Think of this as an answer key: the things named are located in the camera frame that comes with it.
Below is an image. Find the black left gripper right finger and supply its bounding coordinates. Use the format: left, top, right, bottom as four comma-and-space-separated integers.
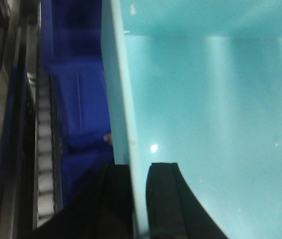
146, 163, 227, 239

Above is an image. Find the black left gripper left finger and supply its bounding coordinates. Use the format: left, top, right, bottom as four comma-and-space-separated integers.
26, 165, 134, 239

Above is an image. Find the light blue plastic bin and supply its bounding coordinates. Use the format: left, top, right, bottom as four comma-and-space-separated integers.
103, 0, 282, 239

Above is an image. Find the large dark blue crate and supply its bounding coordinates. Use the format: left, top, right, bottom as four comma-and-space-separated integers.
41, 0, 114, 205

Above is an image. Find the white roller conveyor chain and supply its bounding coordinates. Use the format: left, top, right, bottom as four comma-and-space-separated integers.
32, 69, 63, 227

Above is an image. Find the stainless steel conveyor frame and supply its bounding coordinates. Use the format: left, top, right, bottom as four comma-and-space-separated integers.
0, 0, 38, 239

